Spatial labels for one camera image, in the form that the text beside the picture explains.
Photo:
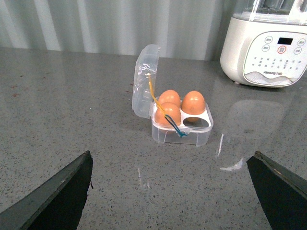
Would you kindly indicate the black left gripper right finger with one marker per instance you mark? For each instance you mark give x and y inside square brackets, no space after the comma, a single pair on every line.
[281,192]

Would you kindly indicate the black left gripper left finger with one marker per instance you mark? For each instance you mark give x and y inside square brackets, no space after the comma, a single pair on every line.
[57,204]

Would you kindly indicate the clear plastic egg box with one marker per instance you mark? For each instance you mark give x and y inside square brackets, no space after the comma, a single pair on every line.
[193,129]

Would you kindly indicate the brown egg back right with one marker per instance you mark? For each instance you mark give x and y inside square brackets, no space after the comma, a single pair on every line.
[193,103]

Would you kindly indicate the brown egg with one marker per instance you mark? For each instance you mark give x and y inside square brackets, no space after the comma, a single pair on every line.
[170,96]
[193,103]
[171,110]

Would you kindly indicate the brown egg front left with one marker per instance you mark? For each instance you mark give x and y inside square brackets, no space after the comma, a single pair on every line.
[171,110]

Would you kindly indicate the brown egg back left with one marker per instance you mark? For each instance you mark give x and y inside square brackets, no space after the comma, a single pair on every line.
[170,96]

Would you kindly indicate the blue rubber band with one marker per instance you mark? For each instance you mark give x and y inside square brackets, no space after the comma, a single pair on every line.
[174,125]

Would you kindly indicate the white Joyoung blender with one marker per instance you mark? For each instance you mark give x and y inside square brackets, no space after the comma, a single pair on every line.
[266,43]

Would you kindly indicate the yellow rubber band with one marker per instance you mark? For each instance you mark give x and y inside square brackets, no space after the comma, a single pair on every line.
[153,96]

